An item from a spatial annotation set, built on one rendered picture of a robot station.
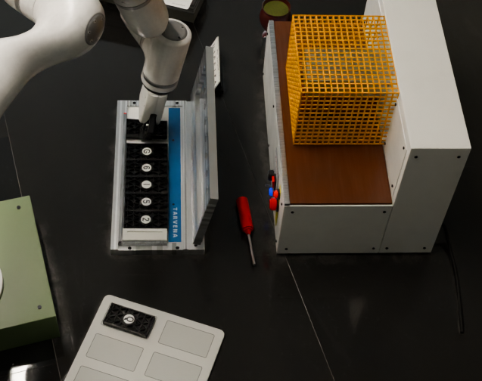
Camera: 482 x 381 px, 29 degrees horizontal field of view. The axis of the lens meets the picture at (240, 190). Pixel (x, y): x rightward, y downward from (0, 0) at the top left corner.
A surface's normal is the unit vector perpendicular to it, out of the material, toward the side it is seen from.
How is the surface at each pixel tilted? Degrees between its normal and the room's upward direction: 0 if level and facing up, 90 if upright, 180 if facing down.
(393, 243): 90
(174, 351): 0
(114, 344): 0
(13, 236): 0
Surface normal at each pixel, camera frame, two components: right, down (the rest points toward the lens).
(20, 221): 0.05, -0.60
